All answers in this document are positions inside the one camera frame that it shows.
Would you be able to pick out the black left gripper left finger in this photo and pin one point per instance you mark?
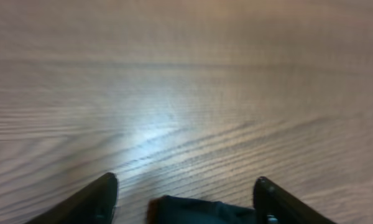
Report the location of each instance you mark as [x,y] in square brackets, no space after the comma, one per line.
[93,204]

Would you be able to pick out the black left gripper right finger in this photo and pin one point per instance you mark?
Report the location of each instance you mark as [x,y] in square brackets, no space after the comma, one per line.
[273,204]

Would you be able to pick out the black t-shirt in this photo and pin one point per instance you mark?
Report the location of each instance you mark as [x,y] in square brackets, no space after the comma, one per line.
[176,210]

